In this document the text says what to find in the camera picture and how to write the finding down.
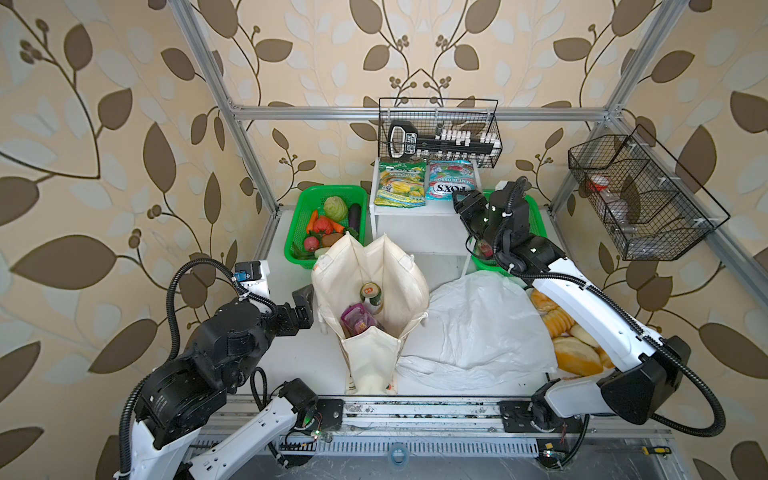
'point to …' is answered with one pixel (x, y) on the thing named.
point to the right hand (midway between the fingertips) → (457, 200)
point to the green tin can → (372, 296)
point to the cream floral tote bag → (371, 361)
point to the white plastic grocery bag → (488, 331)
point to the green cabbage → (335, 208)
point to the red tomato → (323, 224)
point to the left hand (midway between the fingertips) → (296, 289)
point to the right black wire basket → (653, 209)
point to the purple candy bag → (356, 320)
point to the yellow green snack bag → (401, 184)
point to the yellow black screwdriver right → (656, 450)
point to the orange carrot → (312, 220)
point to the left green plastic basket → (312, 198)
